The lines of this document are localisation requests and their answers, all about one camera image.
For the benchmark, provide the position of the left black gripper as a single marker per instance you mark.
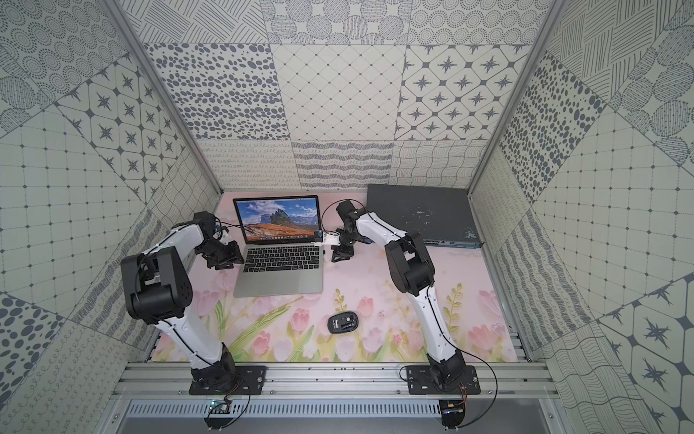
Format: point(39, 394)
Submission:
point(225, 255)

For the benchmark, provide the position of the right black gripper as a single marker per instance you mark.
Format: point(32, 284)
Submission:
point(342, 252)

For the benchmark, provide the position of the black wireless mouse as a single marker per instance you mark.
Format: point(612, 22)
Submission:
point(343, 323)

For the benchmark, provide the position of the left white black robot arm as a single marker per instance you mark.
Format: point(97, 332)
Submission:
point(158, 291)

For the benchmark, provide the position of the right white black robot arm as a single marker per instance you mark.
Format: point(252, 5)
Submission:
point(413, 273)

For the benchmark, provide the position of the silver open laptop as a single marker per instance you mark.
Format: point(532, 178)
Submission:
point(283, 238)

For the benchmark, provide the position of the pink floral table mat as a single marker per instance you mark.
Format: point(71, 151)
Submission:
point(359, 316)

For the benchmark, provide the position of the dark grey network switch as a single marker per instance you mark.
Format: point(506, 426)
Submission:
point(442, 216)

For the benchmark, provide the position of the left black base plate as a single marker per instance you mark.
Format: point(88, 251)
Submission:
point(244, 379)

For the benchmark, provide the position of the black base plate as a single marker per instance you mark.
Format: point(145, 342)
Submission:
point(421, 381)
point(244, 379)

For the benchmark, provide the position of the aluminium mounting rail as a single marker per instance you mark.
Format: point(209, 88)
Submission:
point(386, 381)

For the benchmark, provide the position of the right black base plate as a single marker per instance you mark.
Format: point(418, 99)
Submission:
point(421, 381)

